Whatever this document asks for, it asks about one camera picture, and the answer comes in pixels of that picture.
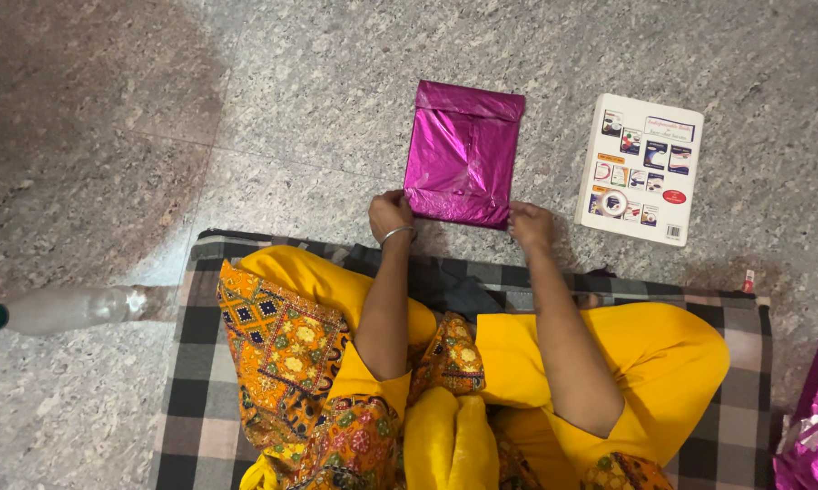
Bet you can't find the dark grey cloth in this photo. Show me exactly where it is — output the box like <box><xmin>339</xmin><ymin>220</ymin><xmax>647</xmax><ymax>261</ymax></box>
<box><xmin>344</xmin><ymin>244</ymin><xmax>507</xmax><ymax>322</ymax></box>

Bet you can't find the person's right hand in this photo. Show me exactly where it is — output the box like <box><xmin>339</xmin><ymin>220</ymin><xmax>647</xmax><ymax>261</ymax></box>
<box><xmin>508</xmin><ymin>201</ymin><xmax>557</xmax><ymax>259</ymax></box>

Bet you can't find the clear plastic bottle green cap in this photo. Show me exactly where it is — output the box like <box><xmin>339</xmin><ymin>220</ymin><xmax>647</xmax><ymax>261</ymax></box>
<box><xmin>0</xmin><ymin>284</ymin><xmax>148</xmax><ymax>336</ymax></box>

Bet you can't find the crumpled magenta foil wrapping paper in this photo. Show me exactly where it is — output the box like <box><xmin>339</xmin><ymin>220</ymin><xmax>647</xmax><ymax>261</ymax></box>
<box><xmin>773</xmin><ymin>338</ymin><xmax>818</xmax><ymax>490</ymax></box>

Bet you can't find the clear tape roll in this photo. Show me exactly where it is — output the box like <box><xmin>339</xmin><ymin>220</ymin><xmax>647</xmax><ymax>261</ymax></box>
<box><xmin>598</xmin><ymin>189</ymin><xmax>630</xmax><ymax>219</ymax></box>

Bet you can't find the yellow patterned clothing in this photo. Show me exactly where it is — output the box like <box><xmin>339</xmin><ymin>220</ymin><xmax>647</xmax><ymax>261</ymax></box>
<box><xmin>217</xmin><ymin>245</ymin><xmax>731</xmax><ymax>490</ymax></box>

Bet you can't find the magenta foil gift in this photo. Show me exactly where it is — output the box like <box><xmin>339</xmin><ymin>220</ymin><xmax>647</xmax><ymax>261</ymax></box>
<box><xmin>403</xmin><ymin>79</ymin><xmax>527</xmax><ymax>231</ymax></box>

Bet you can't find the checkered black grey mat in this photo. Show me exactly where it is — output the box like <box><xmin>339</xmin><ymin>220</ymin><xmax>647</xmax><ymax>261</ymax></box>
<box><xmin>149</xmin><ymin>229</ymin><xmax>775</xmax><ymax>490</ymax></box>

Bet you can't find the person's left hand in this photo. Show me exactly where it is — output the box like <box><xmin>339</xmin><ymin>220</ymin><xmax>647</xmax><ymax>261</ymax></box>
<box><xmin>369</xmin><ymin>190</ymin><xmax>417</xmax><ymax>243</ymax></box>

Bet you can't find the white book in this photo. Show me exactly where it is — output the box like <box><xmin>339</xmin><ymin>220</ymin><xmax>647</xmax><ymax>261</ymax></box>
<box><xmin>574</xmin><ymin>93</ymin><xmax>705</xmax><ymax>248</ymax></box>

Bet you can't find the silver bangle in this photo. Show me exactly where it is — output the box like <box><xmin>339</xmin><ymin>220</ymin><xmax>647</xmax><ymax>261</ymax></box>
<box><xmin>379</xmin><ymin>225</ymin><xmax>419</xmax><ymax>248</ymax></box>

